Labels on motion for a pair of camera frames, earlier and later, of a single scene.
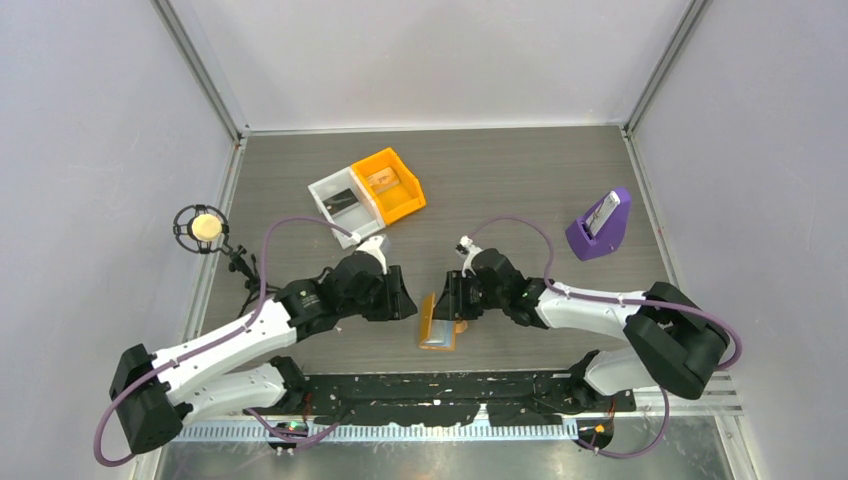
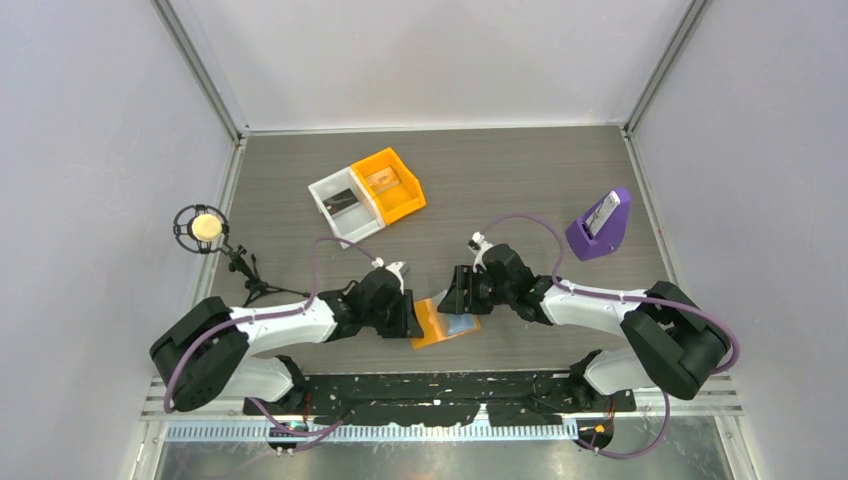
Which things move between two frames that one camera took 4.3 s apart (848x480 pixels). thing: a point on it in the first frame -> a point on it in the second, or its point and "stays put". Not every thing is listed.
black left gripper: x=396 y=302 -> x=406 y=325
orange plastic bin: x=395 y=187 stays put
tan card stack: x=383 y=179 stays put
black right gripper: x=452 y=304 stays put
